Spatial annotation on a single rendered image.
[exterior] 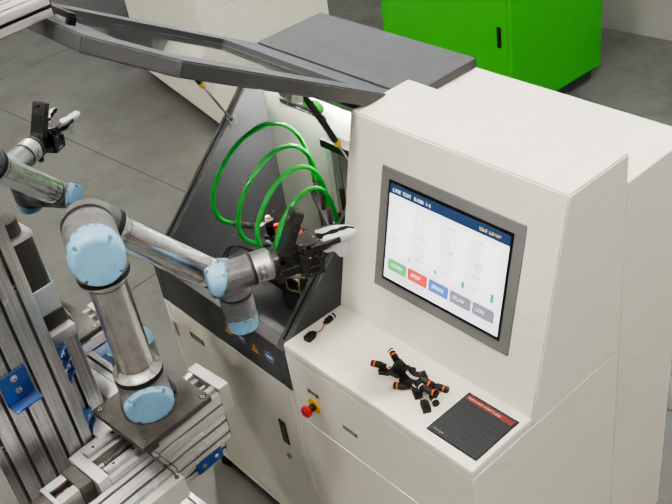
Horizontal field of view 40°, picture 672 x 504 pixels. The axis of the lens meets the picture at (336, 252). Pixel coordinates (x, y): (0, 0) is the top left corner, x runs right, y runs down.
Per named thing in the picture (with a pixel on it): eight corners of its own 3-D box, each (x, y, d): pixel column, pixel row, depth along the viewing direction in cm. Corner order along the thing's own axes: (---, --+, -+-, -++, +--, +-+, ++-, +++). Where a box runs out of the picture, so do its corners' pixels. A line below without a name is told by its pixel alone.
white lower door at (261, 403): (209, 440, 356) (165, 302, 316) (213, 436, 357) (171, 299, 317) (319, 535, 313) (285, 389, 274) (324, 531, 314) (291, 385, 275)
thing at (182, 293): (169, 302, 315) (158, 264, 306) (180, 296, 317) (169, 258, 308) (284, 385, 274) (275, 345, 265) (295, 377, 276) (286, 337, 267)
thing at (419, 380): (364, 375, 246) (361, 360, 243) (392, 354, 251) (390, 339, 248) (426, 416, 231) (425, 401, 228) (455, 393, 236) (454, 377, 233)
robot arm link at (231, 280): (207, 290, 217) (199, 261, 212) (252, 275, 219) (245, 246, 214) (216, 308, 210) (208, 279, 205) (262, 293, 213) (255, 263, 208)
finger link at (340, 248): (360, 247, 220) (323, 258, 218) (355, 225, 217) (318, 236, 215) (364, 252, 217) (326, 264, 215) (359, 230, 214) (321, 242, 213)
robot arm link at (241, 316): (251, 305, 228) (242, 269, 221) (264, 331, 219) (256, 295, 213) (220, 315, 226) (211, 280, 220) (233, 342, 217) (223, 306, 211)
